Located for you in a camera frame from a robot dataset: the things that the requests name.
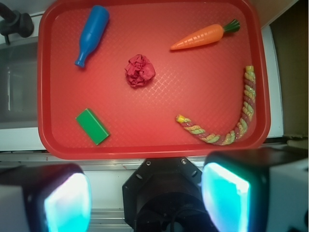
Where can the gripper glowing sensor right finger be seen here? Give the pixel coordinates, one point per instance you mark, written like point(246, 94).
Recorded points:
point(257, 190)

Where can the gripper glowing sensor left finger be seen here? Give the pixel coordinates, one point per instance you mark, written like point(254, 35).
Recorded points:
point(48, 198)

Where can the blue plastic bottle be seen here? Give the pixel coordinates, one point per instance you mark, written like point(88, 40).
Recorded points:
point(92, 33)

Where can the green rectangular block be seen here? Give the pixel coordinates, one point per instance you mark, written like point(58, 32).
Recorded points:
point(92, 126)

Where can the red plastic tray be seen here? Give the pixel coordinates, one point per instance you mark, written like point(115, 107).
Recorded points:
point(203, 83)

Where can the grey toy sink basin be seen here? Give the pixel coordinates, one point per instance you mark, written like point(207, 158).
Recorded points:
point(18, 84)

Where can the crumpled red paper ball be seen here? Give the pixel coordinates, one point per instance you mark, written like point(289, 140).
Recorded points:
point(139, 71)

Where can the brown cardboard panel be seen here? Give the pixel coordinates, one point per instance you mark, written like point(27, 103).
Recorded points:
point(290, 34)

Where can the orange toy carrot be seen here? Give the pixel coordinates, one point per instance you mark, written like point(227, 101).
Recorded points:
point(207, 35)

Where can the grey sink faucet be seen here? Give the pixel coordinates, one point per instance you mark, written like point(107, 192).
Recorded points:
point(15, 22)

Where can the multicolour twisted rope toy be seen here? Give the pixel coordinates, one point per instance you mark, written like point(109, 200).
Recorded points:
point(240, 129)

